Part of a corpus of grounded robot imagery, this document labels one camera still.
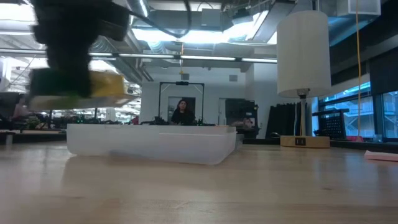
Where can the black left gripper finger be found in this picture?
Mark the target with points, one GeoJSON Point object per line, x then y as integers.
{"type": "Point", "coordinates": [62, 82]}

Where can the yellow green crayon box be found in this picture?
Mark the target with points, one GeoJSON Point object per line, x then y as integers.
{"type": "Point", "coordinates": [107, 84]}

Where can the clear pencil case grey lid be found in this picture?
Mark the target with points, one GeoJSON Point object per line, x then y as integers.
{"type": "Point", "coordinates": [155, 144]}

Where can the pink sticky note pad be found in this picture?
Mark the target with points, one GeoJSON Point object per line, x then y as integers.
{"type": "Point", "coordinates": [382, 155]}

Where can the person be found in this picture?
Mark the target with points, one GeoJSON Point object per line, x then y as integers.
{"type": "Point", "coordinates": [20, 110]}
{"type": "Point", "coordinates": [183, 113]}

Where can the black cabinet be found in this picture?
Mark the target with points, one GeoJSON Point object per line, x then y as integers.
{"type": "Point", "coordinates": [241, 110]}

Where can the black curtain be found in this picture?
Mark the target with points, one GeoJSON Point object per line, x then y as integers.
{"type": "Point", "coordinates": [281, 119]}

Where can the white shade lamp wooden base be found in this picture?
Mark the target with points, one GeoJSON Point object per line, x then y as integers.
{"type": "Point", "coordinates": [303, 56]}

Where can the black pegboard rack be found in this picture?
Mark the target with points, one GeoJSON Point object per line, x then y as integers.
{"type": "Point", "coordinates": [332, 124]}

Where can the silver ceiling duct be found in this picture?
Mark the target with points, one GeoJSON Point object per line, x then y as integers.
{"type": "Point", "coordinates": [136, 62]}

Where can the black rig frame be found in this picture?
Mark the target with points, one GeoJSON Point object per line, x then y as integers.
{"type": "Point", "coordinates": [182, 83]}

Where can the black aluminium table frame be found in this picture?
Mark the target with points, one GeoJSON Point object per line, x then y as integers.
{"type": "Point", "coordinates": [363, 144]}

